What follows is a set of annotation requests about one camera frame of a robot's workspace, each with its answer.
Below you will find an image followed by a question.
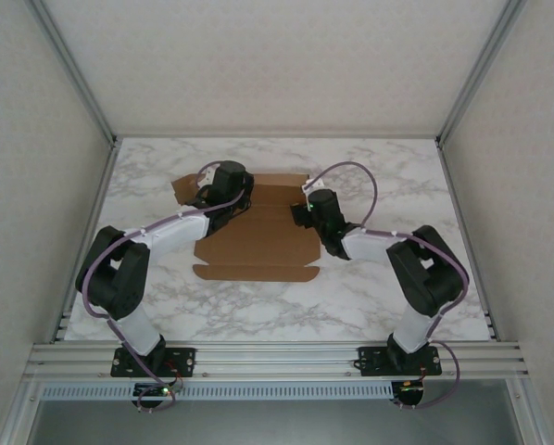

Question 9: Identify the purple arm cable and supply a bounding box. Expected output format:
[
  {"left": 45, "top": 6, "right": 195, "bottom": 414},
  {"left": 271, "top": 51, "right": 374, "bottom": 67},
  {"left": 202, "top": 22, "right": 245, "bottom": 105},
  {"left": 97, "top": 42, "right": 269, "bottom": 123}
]
[
  {"left": 303, "top": 160, "right": 471, "bottom": 412},
  {"left": 82, "top": 159, "right": 234, "bottom": 413}
]

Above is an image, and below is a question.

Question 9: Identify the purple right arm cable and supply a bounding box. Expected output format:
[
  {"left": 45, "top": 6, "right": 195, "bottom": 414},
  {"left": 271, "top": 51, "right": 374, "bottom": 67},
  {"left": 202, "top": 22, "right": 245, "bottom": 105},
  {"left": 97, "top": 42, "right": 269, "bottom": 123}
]
[{"left": 303, "top": 160, "right": 471, "bottom": 412}]

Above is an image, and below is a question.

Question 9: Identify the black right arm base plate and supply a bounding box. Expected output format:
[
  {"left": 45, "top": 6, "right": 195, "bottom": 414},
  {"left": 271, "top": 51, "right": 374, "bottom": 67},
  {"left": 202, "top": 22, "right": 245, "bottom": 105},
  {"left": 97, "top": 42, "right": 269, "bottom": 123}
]
[{"left": 358, "top": 345, "right": 444, "bottom": 377}]

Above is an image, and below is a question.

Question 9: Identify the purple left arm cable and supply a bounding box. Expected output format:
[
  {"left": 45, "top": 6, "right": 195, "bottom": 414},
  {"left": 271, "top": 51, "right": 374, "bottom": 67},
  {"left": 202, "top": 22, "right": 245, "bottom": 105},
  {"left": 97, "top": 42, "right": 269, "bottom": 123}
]
[{"left": 82, "top": 159, "right": 234, "bottom": 413}]

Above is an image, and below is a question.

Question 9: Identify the aluminium table side rail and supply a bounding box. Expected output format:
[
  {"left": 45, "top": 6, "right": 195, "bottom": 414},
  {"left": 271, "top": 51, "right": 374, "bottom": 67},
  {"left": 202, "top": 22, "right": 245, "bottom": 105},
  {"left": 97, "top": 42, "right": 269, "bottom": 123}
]
[
  {"left": 436, "top": 137, "right": 498, "bottom": 343},
  {"left": 52, "top": 137, "right": 123, "bottom": 344}
]

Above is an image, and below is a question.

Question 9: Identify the aluminium mounting rail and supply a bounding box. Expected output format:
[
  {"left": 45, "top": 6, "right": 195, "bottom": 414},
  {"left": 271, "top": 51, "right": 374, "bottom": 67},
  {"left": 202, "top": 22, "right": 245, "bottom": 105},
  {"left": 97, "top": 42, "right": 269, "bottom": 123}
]
[{"left": 24, "top": 341, "right": 531, "bottom": 382}]

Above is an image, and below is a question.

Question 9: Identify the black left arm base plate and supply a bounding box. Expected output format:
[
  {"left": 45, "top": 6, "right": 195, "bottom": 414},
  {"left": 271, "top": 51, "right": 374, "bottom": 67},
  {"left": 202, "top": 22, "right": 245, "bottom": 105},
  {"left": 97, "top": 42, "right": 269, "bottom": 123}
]
[{"left": 110, "top": 346, "right": 197, "bottom": 379}]

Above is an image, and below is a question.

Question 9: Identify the brown cardboard paper box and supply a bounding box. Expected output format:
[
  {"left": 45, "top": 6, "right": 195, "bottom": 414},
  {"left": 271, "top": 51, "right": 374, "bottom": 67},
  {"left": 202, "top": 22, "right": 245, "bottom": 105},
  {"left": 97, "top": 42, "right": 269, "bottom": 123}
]
[{"left": 172, "top": 171, "right": 324, "bottom": 283}]

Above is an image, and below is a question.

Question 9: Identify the grey slotted cable duct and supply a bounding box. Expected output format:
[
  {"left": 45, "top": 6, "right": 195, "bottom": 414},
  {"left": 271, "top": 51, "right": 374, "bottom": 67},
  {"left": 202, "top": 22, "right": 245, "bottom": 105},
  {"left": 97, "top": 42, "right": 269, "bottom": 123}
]
[{"left": 40, "top": 382, "right": 397, "bottom": 401}]

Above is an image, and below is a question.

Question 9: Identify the aluminium frame post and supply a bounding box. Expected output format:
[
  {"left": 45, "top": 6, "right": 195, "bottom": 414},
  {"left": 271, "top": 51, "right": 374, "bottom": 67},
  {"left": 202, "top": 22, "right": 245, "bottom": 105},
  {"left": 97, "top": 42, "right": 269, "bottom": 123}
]
[
  {"left": 436, "top": 0, "right": 531, "bottom": 146},
  {"left": 24, "top": 0, "right": 120, "bottom": 146}
]

